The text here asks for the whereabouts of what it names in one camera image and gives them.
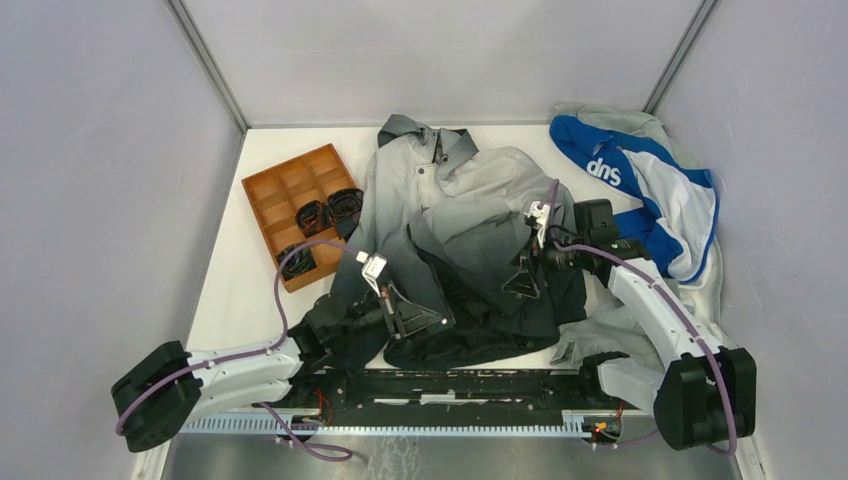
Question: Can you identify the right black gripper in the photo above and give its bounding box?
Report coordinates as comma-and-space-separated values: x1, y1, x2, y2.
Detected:
501, 226, 590, 298

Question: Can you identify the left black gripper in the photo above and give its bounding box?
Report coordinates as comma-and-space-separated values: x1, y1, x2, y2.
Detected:
329, 279, 442, 345

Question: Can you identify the grey black zip jacket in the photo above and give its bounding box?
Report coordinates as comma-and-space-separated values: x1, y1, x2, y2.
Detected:
329, 114, 587, 370

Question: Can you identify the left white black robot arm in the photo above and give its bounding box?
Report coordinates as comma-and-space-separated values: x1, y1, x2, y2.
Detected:
111, 283, 451, 453

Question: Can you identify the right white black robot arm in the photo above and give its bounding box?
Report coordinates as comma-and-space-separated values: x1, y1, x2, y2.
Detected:
502, 200, 757, 456

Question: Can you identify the blue white jacket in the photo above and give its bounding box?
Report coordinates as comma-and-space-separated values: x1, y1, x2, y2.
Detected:
549, 115, 720, 283

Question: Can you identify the orange compartment tray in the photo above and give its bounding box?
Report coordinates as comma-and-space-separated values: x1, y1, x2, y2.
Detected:
242, 144, 360, 266

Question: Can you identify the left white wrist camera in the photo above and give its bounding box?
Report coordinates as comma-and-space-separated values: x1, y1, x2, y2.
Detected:
355, 251, 387, 295

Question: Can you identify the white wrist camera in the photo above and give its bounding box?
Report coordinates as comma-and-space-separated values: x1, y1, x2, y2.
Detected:
522, 201, 554, 247
355, 251, 387, 295

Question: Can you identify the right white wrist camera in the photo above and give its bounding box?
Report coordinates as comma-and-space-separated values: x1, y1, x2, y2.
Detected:
522, 201, 554, 247

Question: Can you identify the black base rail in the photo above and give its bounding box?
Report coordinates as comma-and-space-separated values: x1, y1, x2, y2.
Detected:
273, 369, 634, 427

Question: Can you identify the white slotted cable duct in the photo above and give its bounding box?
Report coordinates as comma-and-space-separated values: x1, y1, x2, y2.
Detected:
179, 411, 591, 440

